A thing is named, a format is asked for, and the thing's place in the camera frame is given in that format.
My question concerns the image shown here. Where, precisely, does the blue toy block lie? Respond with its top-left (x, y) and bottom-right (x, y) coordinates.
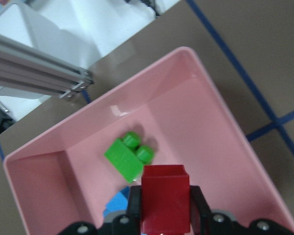
top-left (103, 187), bottom-right (130, 220)

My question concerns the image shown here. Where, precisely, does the aluminium frame post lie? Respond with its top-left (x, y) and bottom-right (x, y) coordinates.
top-left (0, 35), bottom-right (93, 99)

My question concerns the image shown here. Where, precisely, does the green toy block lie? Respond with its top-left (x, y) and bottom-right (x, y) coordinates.
top-left (104, 131), bottom-right (155, 184)

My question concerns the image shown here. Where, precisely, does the pink plastic box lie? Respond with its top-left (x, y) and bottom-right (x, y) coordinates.
top-left (4, 47), bottom-right (294, 235)

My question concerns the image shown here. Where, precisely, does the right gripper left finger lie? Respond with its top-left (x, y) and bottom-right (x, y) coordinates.
top-left (59, 186), bottom-right (142, 235)

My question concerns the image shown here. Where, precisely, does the red toy block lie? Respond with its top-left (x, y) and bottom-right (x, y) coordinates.
top-left (141, 165), bottom-right (191, 235)

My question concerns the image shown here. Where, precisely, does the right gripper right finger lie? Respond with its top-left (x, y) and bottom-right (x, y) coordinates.
top-left (190, 186), bottom-right (294, 235)

